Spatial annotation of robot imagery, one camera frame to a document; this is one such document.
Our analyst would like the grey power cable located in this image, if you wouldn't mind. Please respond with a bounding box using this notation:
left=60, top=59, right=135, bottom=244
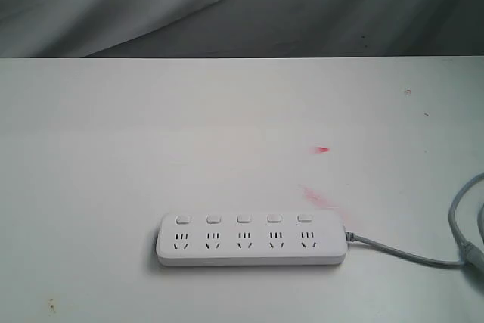
left=343, top=172, right=484, bottom=282

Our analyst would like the grey backdrop cloth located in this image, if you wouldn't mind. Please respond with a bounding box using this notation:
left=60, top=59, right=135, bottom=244
left=1, top=0, right=483, bottom=58

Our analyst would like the white five-outlet power strip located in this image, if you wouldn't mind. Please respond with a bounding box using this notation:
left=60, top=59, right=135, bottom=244
left=156, top=210, right=348, bottom=267

